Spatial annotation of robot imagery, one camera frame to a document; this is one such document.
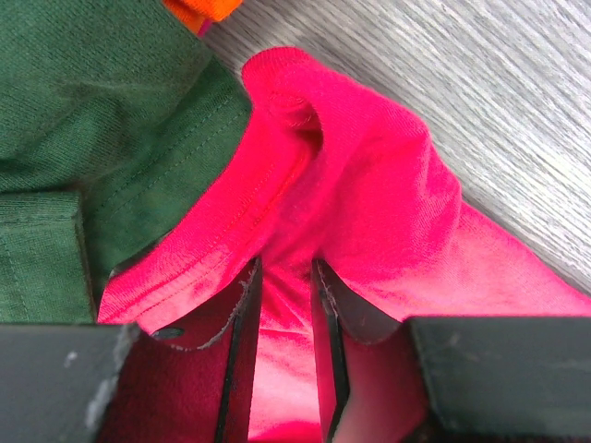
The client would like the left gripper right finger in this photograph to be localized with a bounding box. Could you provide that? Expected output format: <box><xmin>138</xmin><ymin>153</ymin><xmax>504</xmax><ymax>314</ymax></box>
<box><xmin>310</xmin><ymin>260</ymin><xmax>590</xmax><ymax>442</ymax></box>

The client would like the red t-shirt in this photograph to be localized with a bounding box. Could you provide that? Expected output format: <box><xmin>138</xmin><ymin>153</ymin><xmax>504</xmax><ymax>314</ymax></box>
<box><xmin>99</xmin><ymin>48</ymin><xmax>590</xmax><ymax>442</ymax></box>

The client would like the folded dark green t-shirt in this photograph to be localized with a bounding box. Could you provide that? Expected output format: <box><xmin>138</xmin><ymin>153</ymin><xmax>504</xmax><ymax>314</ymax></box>
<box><xmin>1</xmin><ymin>1</ymin><xmax>250</xmax><ymax>324</ymax></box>

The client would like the folded pink t-shirt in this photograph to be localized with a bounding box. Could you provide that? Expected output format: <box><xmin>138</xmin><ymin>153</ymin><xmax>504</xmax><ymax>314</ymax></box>
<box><xmin>197</xmin><ymin>19</ymin><xmax>213</xmax><ymax>37</ymax></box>

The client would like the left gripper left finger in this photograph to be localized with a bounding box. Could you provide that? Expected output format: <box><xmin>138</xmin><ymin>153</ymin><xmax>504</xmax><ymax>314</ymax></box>
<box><xmin>1</xmin><ymin>259</ymin><xmax>261</xmax><ymax>442</ymax></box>

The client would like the folded orange t-shirt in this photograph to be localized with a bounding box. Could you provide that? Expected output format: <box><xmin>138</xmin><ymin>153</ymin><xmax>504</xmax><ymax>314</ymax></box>
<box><xmin>163</xmin><ymin>0</ymin><xmax>243</xmax><ymax>34</ymax></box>

